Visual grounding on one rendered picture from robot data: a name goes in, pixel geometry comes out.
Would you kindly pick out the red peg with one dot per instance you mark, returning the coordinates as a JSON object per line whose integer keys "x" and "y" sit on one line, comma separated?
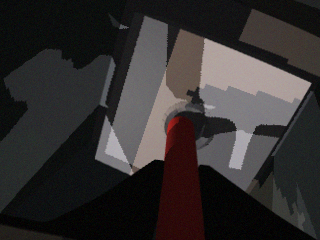
{"x": 180, "y": 209}

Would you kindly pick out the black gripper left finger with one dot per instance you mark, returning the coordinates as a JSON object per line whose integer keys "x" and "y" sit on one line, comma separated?
{"x": 128, "y": 211}

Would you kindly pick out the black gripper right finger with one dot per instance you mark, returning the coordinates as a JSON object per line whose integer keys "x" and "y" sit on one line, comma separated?
{"x": 231, "y": 214}

